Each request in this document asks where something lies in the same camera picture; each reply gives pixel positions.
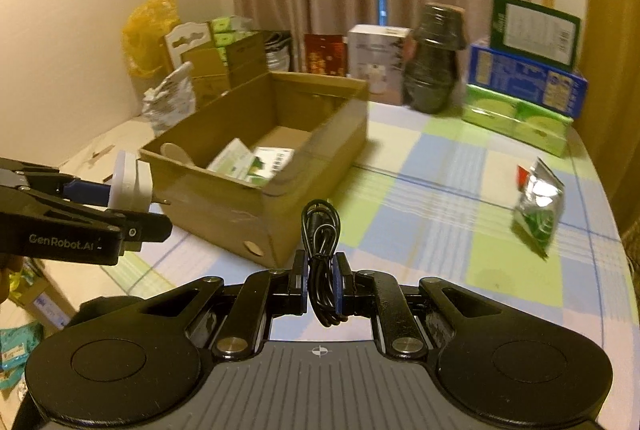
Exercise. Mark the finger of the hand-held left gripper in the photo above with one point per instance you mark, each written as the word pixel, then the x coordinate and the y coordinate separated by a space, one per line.
pixel 150 230
pixel 85 190

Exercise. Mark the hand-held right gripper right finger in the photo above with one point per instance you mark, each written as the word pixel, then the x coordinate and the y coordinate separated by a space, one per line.
pixel 342 282

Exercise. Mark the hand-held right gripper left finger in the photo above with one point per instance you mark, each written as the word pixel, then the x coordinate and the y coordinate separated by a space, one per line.
pixel 300 277

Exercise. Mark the white charger plug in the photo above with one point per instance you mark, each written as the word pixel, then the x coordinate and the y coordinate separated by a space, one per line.
pixel 127 182

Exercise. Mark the brown cardboard box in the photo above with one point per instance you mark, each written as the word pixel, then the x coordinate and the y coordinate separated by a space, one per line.
pixel 215 205

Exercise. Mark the white green striped medicine box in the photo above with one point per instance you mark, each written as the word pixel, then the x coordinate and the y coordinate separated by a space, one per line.
pixel 231 158

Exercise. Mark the green white product box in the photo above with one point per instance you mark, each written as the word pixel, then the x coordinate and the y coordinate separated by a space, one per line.
pixel 272 163

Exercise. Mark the checked cloth desktop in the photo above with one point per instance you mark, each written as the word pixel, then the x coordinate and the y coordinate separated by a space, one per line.
pixel 440 230

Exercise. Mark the printed cardboard carton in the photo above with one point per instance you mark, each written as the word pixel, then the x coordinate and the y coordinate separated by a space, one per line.
pixel 45 300

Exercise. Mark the teal packet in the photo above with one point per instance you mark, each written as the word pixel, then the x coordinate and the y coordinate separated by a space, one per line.
pixel 12 347

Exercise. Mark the crumpled clear plastic bag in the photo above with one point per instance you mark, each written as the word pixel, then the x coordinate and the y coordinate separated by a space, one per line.
pixel 167 100

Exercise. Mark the yellow plastic bag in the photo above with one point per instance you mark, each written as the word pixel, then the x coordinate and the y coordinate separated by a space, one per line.
pixel 147 35

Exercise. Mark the small brown cardboard carton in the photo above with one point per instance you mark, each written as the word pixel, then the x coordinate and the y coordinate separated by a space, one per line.
pixel 225 70

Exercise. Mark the white cardboard hanger card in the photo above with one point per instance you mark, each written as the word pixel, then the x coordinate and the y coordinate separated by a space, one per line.
pixel 182 43

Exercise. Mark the silver green foil packet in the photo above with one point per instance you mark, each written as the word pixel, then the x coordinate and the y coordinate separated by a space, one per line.
pixel 537 205

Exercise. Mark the small light green boxes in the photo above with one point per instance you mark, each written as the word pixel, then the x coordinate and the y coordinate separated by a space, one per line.
pixel 227 30

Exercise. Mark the dark silver packet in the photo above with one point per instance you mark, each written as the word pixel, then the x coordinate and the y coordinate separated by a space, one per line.
pixel 277 53

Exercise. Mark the white picture box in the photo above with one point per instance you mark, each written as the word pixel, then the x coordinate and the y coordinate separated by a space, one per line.
pixel 377 65

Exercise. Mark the red packet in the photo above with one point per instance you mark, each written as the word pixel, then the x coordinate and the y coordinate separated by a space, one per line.
pixel 325 55

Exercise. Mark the light green carton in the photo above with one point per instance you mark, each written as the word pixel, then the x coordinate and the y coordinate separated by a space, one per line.
pixel 515 120

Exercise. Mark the dark plastic wrapped jar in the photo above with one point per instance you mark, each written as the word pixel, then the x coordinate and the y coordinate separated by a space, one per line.
pixel 432 60

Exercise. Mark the blue printed box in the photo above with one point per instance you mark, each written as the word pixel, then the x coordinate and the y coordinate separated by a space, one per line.
pixel 525 78

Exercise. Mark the dark green printed box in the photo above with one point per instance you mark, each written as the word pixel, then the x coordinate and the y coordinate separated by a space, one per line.
pixel 537 33

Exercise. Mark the yellow curtain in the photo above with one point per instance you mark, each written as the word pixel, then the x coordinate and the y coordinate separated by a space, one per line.
pixel 612 60

